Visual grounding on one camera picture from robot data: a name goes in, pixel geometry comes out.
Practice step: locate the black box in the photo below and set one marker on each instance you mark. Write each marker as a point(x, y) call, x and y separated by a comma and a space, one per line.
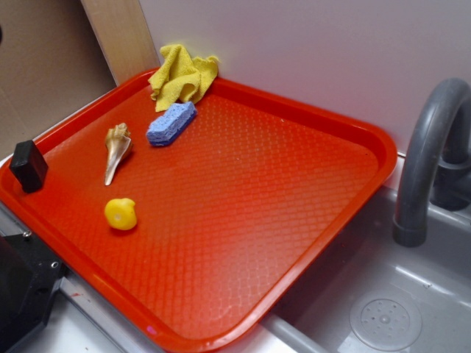
point(28, 166)

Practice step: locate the red plastic tray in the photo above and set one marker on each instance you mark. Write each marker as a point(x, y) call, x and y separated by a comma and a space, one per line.
point(229, 215)

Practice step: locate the blue sponge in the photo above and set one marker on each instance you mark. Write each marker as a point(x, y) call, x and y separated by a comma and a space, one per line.
point(165, 129)

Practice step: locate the yellow microfiber cloth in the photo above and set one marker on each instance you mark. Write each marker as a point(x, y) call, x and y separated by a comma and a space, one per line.
point(181, 78)

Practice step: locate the yellow rubber duck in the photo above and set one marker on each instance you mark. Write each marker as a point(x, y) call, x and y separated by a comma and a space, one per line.
point(120, 214)

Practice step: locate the tan conch seashell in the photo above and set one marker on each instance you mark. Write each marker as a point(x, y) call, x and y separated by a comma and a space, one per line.
point(119, 145)

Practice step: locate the grey plastic sink basin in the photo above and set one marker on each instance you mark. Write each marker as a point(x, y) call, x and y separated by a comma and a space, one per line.
point(368, 294)

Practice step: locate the light wooden board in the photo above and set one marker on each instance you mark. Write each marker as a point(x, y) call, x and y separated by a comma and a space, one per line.
point(123, 35)

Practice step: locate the grey toy faucet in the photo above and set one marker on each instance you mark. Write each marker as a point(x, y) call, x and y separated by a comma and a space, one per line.
point(436, 169)

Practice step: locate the brown cardboard panel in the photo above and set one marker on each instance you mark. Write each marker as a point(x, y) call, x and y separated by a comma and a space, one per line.
point(51, 65)

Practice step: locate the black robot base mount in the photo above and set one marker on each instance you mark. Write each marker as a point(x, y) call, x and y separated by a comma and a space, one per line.
point(30, 272)

